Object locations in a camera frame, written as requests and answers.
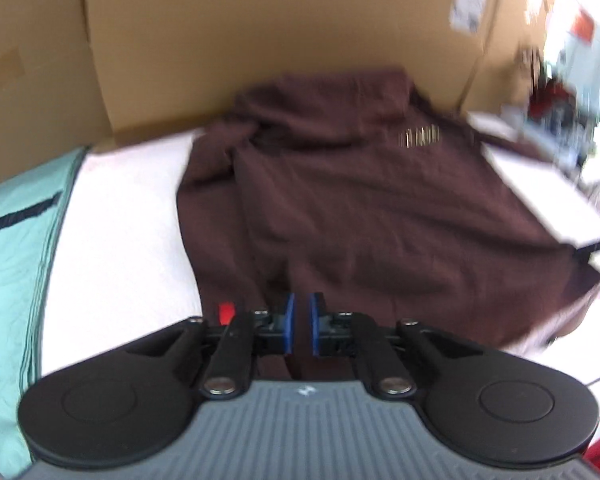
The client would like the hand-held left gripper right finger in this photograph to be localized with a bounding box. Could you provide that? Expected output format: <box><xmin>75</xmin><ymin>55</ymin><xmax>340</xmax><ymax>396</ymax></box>
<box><xmin>307</xmin><ymin>292</ymin><xmax>476</xmax><ymax>401</ymax></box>

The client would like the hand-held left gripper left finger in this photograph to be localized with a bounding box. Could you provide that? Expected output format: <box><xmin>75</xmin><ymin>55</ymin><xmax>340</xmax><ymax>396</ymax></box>
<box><xmin>124</xmin><ymin>292</ymin><xmax>297</xmax><ymax>401</ymax></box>

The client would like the dark brown polo shirt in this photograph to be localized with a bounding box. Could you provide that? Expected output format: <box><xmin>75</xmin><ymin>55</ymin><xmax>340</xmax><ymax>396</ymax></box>
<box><xmin>176</xmin><ymin>67</ymin><xmax>600</xmax><ymax>381</ymax></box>

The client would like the white terry towel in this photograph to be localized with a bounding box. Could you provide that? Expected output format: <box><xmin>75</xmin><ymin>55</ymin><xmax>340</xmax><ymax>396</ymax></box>
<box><xmin>39</xmin><ymin>129</ymin><xmax>600</xmax><ymax>391</ymax></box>

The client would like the white side table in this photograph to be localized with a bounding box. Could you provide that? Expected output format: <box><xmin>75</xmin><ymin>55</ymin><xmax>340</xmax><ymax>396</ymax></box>
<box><xmin>467</xmin><ymin>110</ymin><xmax>600</xmax><ymax>251</ymax></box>

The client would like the teal quilted blanket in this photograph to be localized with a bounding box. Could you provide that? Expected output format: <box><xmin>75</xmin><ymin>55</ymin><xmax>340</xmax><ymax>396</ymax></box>
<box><xmin>0</xmin><ymin>147</ymin><xmax>88</xmax><ymax>478</ymax></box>

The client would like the large cardboard box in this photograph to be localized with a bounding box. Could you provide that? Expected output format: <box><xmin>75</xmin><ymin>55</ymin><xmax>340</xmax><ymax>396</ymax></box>
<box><xmin>82</xmin><ymin>0</ymin><xmax>506</xmax><ymax>146</ymax></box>

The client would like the red black feather ornament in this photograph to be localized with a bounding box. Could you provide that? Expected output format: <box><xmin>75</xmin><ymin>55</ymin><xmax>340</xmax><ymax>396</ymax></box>
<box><xmin>522</xmin><ymin>47</ymin><xmax>583</xmax><ymax>121</ymax></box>

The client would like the white label with square code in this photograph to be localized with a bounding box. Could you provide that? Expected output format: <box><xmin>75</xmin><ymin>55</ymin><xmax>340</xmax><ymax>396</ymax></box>
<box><xmin>450</xmin><ymin>5</ymin><xmax>483</xmax><ymax>33</ymax></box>

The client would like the cardboard box with small label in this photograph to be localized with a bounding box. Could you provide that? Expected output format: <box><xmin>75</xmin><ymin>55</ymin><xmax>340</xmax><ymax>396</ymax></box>
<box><xmin>0</xmin><ymin>0</ymin><xmax>116</xmax><ymax>188</ymax></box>

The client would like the cardboard box with tape marks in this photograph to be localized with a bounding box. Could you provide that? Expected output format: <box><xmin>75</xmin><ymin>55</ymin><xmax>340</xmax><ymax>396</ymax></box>
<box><xmin>461</xmin><ymin>0</ymin><xmax>563</xmax><ymax>117</ymax></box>

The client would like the red wall calendar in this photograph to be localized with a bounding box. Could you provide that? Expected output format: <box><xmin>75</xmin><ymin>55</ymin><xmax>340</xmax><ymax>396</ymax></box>
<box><xmin>569</xmin><ymin>10</ymin><xmax>597</xmax><ymax>42</ymax></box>

